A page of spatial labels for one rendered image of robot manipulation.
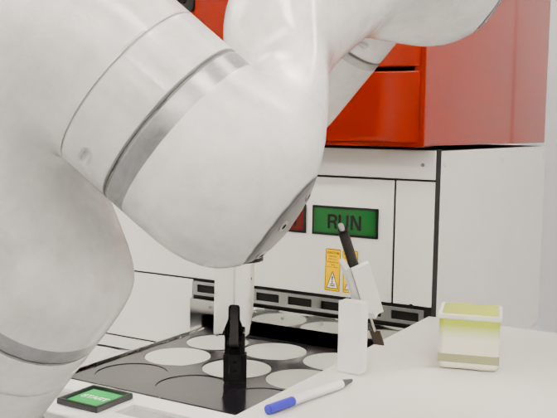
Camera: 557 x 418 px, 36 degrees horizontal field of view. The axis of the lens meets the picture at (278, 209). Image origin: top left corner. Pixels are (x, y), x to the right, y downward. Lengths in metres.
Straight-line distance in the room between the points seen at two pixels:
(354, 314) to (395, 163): 0.40
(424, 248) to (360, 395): 0.44
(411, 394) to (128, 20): 0.59
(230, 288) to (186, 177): 0.66
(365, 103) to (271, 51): 0.73
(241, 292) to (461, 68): 0.54
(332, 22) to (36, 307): 0.28
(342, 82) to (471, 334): 0.33
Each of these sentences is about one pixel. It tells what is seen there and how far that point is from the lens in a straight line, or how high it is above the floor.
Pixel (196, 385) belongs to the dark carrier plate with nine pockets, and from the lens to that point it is 1.19.
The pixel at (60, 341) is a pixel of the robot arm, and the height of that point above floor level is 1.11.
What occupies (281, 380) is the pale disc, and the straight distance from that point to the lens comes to 1.21.
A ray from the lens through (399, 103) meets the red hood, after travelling 1.28.
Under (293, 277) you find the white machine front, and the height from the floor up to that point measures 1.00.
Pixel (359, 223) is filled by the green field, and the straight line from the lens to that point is 1.37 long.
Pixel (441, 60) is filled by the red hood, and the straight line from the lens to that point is 1.34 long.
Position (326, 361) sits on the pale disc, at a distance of 1.31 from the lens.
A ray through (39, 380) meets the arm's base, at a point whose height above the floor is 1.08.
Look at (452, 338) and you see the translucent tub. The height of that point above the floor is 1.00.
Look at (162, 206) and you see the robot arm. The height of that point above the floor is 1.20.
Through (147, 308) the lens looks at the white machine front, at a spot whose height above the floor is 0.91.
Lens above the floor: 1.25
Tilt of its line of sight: 6 degrees down
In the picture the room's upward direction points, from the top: 1 degrees clockwise
